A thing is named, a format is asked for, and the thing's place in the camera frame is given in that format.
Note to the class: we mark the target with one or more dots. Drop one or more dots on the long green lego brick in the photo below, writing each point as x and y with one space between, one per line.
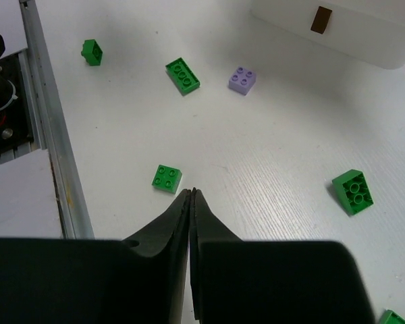
390 317

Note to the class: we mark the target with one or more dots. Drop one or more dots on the small green lego left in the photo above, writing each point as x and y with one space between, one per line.
91 52

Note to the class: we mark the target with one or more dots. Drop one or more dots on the aluminium table front rail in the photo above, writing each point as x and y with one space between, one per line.
49 126

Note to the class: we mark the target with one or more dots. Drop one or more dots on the flat green lego plate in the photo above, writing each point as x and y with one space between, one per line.
182 76

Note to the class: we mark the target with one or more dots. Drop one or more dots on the white open drawer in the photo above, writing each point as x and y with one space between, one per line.
371 31

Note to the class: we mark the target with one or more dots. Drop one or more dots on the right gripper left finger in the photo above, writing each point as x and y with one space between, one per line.
164 231

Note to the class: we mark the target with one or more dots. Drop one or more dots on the green sloped lego brick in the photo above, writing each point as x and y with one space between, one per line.
352 191

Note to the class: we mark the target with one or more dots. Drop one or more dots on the green square lego brick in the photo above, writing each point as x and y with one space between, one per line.
167 179

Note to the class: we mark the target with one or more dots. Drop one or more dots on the purple studded lego brick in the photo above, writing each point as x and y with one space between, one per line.
242 80

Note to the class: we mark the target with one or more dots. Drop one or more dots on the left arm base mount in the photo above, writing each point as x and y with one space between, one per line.
15 126

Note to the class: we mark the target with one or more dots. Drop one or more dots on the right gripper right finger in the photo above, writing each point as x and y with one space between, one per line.
204 227

